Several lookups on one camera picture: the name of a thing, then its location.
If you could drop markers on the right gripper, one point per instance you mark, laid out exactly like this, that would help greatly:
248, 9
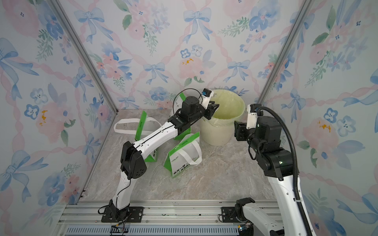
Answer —
240, 130

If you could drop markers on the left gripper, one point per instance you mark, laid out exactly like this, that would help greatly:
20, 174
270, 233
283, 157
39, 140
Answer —
209, 111

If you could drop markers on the green white bag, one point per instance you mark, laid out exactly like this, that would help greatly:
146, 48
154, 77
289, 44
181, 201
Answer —
187, 153
146, 125
180, 123

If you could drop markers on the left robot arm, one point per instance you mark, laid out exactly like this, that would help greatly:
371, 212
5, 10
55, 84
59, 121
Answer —
133, 155

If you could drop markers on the cream trash bin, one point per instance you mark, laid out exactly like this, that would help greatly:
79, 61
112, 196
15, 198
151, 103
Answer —
220, 128

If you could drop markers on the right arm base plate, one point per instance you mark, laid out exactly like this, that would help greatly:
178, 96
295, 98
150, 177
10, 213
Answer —
229, 215

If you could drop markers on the aluminium front rail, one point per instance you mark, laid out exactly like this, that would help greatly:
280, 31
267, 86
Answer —
160, 218

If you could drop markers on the right aluminium corner post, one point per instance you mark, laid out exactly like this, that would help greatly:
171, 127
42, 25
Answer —
294, 31

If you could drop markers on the aluminium corner post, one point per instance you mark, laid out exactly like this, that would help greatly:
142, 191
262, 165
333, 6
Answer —
294, 31
84, 56

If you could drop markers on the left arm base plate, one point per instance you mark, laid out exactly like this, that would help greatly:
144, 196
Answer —
131, 214

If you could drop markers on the left aluminium corner post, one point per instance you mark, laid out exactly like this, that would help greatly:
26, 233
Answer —
84, 56

